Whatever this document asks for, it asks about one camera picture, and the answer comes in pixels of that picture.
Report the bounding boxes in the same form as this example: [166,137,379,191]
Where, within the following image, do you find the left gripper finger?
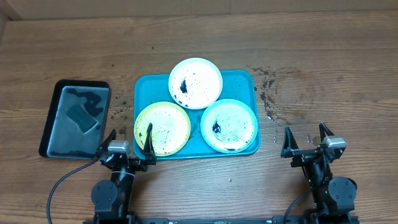
[143,123,155,159]
[98,129,116,152]

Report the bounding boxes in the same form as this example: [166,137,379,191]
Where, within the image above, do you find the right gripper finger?
[281,126,299,156]
[319,122,335,142]

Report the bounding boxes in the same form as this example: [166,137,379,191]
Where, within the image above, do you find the yellow plate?
[134,101,191,157]

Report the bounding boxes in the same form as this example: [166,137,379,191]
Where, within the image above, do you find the green scrubbing sponge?
[66,105,98,133]

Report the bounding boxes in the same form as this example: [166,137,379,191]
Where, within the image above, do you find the white plate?
[168,58,223,110]

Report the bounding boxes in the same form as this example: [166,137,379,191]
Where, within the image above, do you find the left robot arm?
[91,124,157,223]

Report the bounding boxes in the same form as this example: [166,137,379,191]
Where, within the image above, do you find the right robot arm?
[280,123,359,223]

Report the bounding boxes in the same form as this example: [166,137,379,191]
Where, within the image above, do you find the black water tray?
[39,80,111,160]

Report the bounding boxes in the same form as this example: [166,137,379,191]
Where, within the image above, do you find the light blue dirty plate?
[200,99,258,154]

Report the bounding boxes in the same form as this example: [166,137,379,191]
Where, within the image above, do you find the teal plastic tray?
[134,70,258,161]

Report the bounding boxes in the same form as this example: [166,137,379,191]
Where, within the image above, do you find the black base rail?
[83,214,360,224]

